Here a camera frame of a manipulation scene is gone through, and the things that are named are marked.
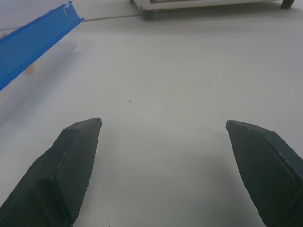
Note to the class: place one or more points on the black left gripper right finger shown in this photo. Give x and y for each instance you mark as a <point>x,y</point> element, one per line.
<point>265,175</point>

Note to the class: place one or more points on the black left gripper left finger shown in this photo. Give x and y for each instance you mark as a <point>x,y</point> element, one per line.
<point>59,175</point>

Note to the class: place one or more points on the white appliance with black feet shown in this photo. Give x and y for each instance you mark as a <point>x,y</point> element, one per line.
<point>213,6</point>

